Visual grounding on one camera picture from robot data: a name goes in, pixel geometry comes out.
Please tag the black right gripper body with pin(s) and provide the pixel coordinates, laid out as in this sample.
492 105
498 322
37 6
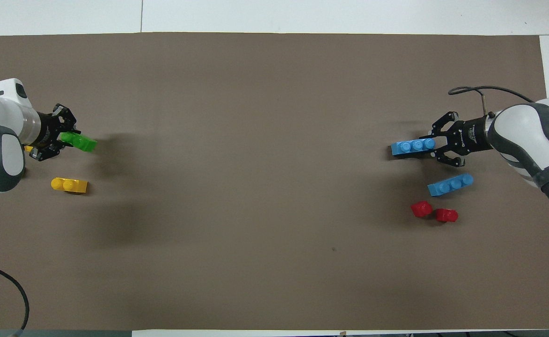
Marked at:
473 135

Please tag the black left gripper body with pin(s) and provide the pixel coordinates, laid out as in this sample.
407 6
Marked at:
47 131

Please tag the green two-stud toy block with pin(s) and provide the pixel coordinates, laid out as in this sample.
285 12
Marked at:
83 143

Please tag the blue three-stud toy block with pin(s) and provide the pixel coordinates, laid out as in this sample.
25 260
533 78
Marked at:
410 147
450 185

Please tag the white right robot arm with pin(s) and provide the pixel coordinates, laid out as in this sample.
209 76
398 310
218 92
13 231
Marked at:
531 135

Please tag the small red toy block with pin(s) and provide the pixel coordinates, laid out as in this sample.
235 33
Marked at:
446 216
421 209

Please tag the brown table mat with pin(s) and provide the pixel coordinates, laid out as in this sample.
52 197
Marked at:
255 140

